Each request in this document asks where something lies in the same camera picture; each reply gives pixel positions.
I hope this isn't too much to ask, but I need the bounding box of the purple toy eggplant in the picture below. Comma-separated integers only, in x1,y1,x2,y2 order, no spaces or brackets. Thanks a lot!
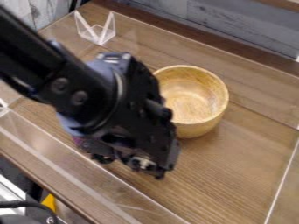
72,136,82,145

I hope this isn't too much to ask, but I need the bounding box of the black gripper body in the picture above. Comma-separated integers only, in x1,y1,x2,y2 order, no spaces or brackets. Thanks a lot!
78,136,128,165

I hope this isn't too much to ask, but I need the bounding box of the brown wooden bowl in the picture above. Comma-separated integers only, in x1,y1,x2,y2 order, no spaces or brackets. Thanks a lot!
153,65,229,138

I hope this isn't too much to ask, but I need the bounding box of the black cable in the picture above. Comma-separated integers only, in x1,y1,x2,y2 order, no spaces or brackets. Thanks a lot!
0,199,56,224

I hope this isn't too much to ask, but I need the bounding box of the clear acrylic corner bracket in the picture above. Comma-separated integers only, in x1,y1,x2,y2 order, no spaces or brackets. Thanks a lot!
73,11,116,46

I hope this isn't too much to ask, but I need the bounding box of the yellow warning sticker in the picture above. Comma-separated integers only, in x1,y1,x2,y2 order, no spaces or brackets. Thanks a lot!
41,193,57,212

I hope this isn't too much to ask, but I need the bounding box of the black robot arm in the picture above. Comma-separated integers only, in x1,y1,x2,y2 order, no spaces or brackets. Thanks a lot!
0,5,180,179

